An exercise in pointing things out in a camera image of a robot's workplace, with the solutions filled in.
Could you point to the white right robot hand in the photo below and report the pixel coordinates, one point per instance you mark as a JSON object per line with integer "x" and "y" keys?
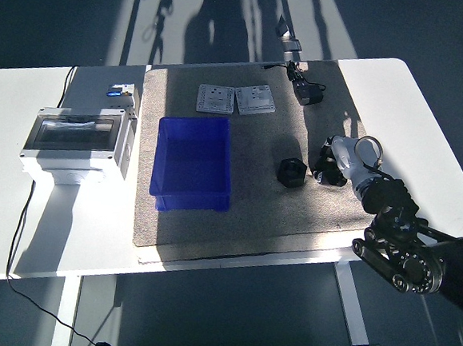
{"x": 347, "y": 156}

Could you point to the black hex nut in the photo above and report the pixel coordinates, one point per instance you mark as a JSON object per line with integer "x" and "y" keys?
{"x": 285, "y": 178}

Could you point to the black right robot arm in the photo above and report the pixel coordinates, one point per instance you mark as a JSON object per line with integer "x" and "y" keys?
{"x": 390, "y": 195}

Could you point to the blue plastic box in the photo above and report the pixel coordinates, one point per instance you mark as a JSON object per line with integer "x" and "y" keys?
{"x": 193, "y": 154}

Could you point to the black power adapter plug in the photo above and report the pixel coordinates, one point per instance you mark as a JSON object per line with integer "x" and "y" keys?
{"x": 307, "y": 95}

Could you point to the white socket plate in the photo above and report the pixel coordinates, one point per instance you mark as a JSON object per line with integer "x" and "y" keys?
{"x": 255, "y": 99}
{"x": 215, "y": 99}

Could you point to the grey-brown mat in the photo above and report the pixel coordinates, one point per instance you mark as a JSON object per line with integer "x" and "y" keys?
{"x": 252, "y": 214}

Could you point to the white table leg blue end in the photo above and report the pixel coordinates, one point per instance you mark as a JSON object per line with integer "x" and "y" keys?
{"x": 351, "y": 306}

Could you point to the grey breaker with blue label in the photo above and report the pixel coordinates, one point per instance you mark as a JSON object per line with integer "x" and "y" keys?
{"x": 126, "y": 92}

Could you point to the white enclosure with clear lid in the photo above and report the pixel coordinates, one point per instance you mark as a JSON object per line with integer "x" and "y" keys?
{"x": 74, "y": 132}

